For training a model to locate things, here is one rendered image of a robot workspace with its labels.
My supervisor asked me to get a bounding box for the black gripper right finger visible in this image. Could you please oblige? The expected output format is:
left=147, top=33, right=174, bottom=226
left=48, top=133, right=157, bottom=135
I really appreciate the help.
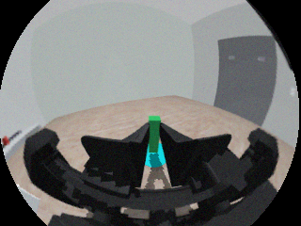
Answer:
left=158, top=123, right=232, bottom=187

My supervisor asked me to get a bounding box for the cyan circle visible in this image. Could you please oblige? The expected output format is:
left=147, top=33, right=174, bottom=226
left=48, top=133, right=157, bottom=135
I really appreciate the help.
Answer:
left=144, top=143, right=166, bottom=167

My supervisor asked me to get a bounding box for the green rectangular post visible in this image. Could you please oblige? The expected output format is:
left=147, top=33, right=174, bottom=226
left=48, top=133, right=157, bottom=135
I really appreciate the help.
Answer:
left=150, top=116, right=162, bottom=153

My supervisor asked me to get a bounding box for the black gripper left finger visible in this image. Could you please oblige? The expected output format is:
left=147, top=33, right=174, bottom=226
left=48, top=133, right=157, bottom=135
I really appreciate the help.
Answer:
left=82, top=123, right=151, bottom=188

